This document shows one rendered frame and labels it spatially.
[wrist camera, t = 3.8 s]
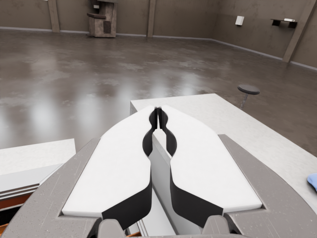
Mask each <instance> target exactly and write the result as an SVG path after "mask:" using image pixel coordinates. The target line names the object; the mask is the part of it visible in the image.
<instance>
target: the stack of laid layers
mask: <svg viewBox="0 0 317 238"><path fill-rule="evenodd" d="M39 186H40V183H38V184H34V185H29V186H25V187H20V188H15V189H11V190H7V191H2V192H0V201H5V200H9V199H12V198H17V197H21V196H26V195H30V194H32V193H33V192H34V191H35V190H36V189H37V188H38V187H39ZM137 225H138V228H139V231H140V234H141V236H142V237H144V236H148V233H147V231H146V228H145V226H144V223H143V221H142V219H141V220H139V221H138V222H137Z"/></svg>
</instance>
